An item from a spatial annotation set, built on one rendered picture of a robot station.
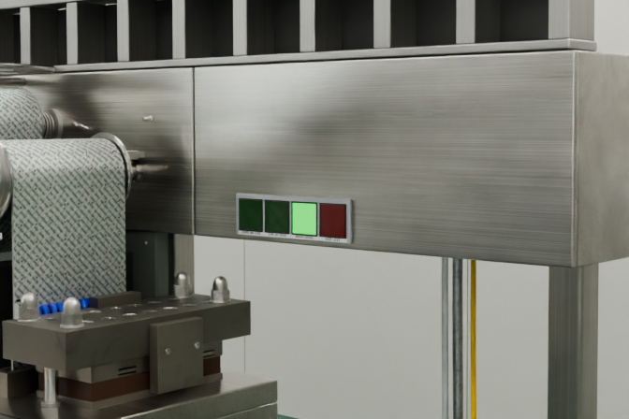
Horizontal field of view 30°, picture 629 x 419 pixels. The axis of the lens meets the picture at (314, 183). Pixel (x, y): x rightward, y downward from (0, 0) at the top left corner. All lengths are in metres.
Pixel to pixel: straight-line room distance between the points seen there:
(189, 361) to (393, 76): 0.57
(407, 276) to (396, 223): 2.90
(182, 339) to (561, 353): 0.60
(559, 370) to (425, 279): 2.81
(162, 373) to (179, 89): 0.52
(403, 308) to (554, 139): 3.12
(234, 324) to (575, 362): 0.58
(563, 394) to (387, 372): 2.99
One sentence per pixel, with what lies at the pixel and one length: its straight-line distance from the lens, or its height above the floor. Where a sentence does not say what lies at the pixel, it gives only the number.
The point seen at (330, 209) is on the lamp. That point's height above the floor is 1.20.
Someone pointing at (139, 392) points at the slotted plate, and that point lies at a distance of 1.92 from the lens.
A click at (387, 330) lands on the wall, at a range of 4.79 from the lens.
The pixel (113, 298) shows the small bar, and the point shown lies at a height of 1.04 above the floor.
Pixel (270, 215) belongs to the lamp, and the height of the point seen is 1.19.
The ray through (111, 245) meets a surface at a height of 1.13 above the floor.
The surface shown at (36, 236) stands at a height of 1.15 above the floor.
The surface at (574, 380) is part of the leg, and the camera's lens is 1.85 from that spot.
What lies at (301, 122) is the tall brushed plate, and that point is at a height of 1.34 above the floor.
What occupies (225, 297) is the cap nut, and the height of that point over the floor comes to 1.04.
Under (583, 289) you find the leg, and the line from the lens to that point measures 1.83.
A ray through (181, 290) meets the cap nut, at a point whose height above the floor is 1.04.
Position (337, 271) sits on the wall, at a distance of 4.92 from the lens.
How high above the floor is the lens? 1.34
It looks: 3 degrees down
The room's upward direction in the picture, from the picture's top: straight up
